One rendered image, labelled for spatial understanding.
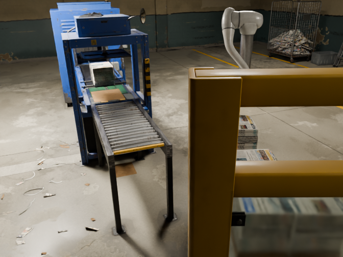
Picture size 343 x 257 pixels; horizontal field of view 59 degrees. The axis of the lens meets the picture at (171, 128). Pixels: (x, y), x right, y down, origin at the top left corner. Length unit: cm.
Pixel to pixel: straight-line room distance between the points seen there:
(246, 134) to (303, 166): 164
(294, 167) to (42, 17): 1061
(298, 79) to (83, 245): 257
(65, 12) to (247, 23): 387
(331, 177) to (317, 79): 21
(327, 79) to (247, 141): 178
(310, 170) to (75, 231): 261
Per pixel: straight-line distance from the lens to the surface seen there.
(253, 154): 195
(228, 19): 261
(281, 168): 67
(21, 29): 1110
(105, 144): 269
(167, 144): 260
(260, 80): 56
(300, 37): 996
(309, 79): 58
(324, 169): 70
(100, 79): 443
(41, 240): 309
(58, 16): 586
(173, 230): 293
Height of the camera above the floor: 198
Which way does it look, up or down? 24 degrees down
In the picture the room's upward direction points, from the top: 1 degrees counter-clockwise
